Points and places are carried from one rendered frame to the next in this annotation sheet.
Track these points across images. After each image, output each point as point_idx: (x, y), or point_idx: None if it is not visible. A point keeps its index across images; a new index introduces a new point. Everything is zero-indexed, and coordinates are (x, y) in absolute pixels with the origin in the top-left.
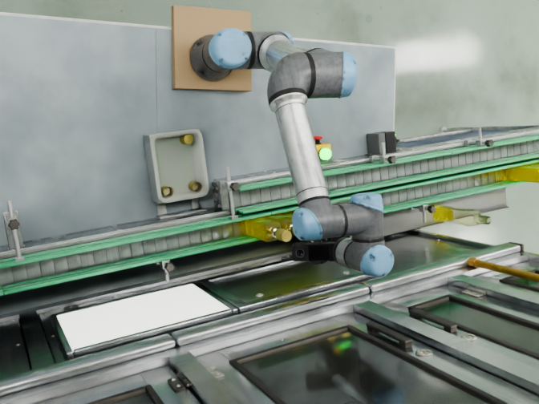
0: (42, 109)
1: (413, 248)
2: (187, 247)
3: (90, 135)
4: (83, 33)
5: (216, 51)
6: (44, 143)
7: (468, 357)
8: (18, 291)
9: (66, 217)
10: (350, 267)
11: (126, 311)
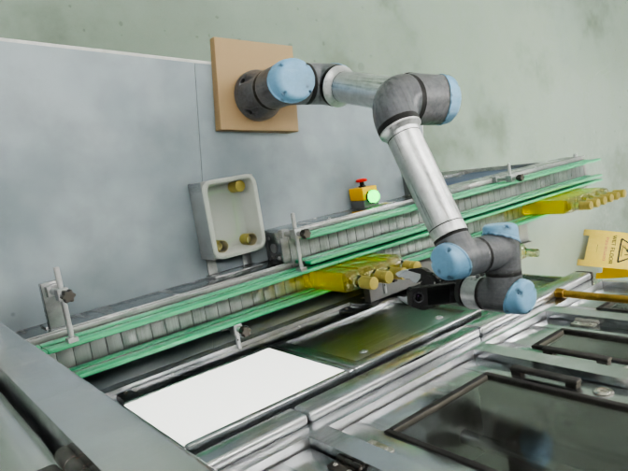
0: (74, 157)
1: None
2: (251, 307)
3: (130, 186)
4: (116, 66)
5: (279, 83)
6: (78, 198)
7: None
8: None
9: (107, 285)
10: (484, 306)
11: (213, 389)
